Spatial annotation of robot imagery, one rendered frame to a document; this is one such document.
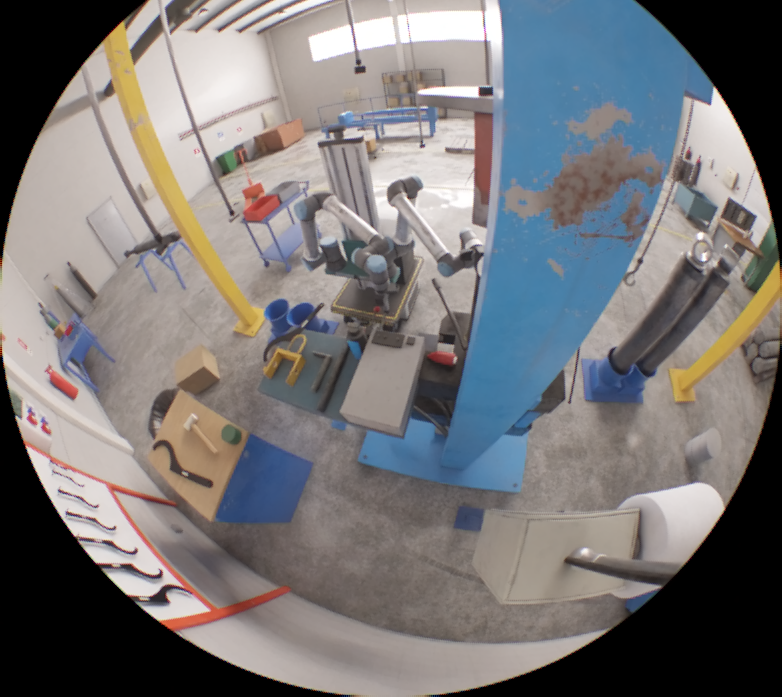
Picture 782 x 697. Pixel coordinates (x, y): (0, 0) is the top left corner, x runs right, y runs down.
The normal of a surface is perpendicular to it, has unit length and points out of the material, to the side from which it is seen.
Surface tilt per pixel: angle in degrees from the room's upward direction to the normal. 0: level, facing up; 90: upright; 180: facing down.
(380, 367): 0
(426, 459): 0
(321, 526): 0
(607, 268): 90
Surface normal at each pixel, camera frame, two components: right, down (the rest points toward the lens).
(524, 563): -0.13, -0.66
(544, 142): -0.28, 0.74
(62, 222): 0.95, 0.13
